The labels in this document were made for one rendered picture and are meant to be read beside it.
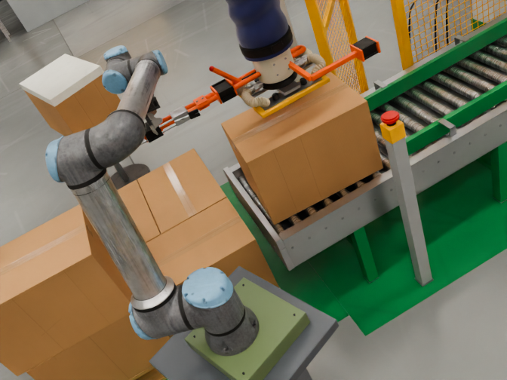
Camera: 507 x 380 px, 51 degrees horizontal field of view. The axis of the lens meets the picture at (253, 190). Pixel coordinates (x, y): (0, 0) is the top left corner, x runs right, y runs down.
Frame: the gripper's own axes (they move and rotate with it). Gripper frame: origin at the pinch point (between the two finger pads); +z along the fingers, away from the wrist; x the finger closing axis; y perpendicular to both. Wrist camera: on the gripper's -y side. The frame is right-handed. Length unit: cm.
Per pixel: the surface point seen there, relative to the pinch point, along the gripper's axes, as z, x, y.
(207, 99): -0.4, -1.5, 26.2
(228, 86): -1.0, -0.7, 36.6
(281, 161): 35, -17, 42
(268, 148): 27, -15, 40
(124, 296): 57, -19, -48
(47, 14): 115, 728, -55
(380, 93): 60, 24, 117
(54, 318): 48, -18, -77
